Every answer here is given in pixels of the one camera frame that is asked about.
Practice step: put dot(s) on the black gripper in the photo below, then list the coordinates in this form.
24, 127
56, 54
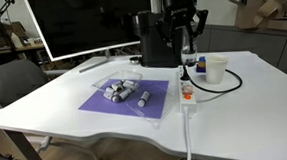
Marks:
181, 16

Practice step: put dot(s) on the orange rocker switch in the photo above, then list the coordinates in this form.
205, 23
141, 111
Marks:
187, 96

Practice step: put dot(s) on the white power strip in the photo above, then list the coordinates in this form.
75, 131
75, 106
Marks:
188, 104

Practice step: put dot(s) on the plastic water bottle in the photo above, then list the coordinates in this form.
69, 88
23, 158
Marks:
189, 55

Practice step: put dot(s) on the black coffee machine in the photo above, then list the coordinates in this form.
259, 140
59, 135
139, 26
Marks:
151, 42

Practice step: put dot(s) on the white paper cup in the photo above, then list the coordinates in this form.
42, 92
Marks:
215, 69

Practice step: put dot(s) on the round black disc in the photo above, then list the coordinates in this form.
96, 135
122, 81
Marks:
135, 60

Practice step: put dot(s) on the grey cabinet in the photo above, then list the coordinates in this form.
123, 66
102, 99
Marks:
248, 43

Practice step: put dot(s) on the clear plastic container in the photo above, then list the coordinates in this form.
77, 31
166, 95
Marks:
123, 75

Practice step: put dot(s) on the brown cardboard box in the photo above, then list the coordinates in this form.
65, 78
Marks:
259, 6

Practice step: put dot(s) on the white cylindrical capsule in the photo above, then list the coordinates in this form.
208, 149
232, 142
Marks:
110, 90
107, 95
117, 86
143, 99
124, 93
127, 83

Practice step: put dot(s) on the clear plastic lid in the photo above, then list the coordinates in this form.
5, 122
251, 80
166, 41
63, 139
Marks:
161, 104

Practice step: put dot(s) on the white framed computer monitor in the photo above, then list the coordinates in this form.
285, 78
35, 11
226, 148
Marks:
89, 19

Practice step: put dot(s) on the white monitor stand base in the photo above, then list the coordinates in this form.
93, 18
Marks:
94, 65

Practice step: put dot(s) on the flat cardboard piece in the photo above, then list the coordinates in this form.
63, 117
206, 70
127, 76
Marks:
285, 24

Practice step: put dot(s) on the purple mat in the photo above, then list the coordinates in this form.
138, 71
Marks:
98, 104

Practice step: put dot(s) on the white plastic bottle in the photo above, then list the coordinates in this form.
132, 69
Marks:
16, 41

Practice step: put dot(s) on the wooden background desk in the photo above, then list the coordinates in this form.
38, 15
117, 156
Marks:
14, 49

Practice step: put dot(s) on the grey office chair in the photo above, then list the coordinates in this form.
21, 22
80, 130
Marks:
10, 81

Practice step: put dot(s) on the grey table leg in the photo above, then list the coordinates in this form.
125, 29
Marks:
26, 150

